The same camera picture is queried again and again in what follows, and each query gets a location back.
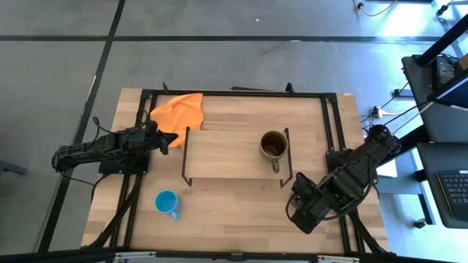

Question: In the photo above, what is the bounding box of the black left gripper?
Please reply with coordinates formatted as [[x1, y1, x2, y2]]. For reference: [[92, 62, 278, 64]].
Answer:
[[135, 119, 180, 156]]

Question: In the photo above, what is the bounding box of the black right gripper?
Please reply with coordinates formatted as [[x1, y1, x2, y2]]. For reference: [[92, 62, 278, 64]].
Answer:
[[290, 195, 332, 235]]

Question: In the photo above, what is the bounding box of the small blue mug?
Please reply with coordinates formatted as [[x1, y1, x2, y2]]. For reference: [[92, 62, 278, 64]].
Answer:
[[154, 189, 182, 221]]

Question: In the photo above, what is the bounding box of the large olive green glazed mug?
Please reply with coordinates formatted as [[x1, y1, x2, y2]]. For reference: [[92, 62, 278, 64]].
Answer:
[[258, 129, 290, 175]]

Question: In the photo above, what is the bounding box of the orange cloth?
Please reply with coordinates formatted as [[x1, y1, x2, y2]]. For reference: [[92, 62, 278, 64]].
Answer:
[[149, 92, 205, 149]]

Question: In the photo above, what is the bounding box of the black overhead rig bar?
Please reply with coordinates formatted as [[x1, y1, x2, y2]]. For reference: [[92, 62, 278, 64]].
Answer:
[[0, 247, 468, 263]]

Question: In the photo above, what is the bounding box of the grey desk with keyboard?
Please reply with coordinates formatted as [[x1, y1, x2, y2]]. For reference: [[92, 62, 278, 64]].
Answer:
[[416, 141, 468, 230]]

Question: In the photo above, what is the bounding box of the black keyboard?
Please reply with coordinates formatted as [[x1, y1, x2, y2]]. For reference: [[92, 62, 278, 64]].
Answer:
[[436, 168, 468, 223]]

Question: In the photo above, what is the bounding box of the grey furniture foot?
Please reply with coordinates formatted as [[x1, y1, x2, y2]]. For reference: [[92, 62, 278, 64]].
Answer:
[[0, 159, 29, 177]]

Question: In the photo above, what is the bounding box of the grey desk with laptop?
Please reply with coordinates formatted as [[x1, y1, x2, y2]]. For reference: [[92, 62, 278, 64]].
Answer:
[[401, 54, 468, 144]]

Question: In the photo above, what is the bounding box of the open laptop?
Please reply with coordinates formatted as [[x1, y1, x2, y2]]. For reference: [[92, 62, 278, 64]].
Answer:
[[426, 68, 468, 111]]

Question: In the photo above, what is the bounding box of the black box device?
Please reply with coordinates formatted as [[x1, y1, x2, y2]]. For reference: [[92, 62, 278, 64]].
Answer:
[[432, 54, 458, 89]]

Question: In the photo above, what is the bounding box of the black diagonal beam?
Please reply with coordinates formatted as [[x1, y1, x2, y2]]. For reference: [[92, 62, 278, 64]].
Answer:
[[416, 13, 468, 68]]

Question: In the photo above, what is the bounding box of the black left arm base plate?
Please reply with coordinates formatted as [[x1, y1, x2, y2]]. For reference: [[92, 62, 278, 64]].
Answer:
[[97, 145, 151, 175]]

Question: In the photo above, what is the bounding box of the wooden shelf black metal frame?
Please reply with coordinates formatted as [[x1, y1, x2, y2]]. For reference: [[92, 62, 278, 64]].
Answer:
[[181, 125, 295, 188]]

